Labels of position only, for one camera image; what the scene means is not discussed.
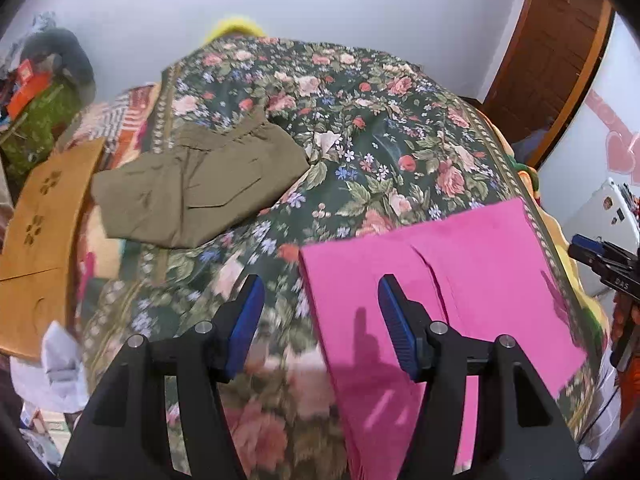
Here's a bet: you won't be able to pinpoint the white appliance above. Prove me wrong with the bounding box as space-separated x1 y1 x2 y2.
562 177 640 297

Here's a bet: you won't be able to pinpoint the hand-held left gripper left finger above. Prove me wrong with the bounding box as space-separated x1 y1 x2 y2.
59 274 266 480

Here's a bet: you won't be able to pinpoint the wooden headboard with cutouts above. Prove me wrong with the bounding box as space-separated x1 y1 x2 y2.
0 137 107 361

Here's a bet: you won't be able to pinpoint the white cloth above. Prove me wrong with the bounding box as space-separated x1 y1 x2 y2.
10 321 90 415

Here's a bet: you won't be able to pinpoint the brown wooden door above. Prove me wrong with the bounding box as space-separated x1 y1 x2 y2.
482 0 616 168

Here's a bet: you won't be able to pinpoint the striped red blanket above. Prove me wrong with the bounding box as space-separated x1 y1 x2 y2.
67 85 163 171

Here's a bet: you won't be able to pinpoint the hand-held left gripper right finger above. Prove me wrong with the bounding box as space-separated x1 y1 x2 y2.
377 274 586 480

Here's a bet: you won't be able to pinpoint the pink pants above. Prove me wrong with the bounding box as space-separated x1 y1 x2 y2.
299 197 587 480

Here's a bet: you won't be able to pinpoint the olive green pants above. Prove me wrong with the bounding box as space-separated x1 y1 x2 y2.
91 106 311 249

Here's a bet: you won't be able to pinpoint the green patterned cloth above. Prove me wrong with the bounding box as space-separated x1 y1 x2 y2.
0 82 83 181

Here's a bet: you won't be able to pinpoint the yellow fluffy pillow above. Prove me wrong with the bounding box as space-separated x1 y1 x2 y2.
206 16 267 43

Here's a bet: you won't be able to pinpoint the orange box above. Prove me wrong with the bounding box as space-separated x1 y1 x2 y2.
7 59 53 117

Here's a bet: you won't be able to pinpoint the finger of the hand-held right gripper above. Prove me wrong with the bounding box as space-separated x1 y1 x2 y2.
567 234 640 281

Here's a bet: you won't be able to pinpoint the grey plush toy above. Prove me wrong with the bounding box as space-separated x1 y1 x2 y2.
20 27 97 101

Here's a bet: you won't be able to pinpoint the pink heart wall decoration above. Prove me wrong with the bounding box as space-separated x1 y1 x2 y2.
585 87 640 187

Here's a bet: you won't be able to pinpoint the floral bedspread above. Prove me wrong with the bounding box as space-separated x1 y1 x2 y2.
75 37 608 480

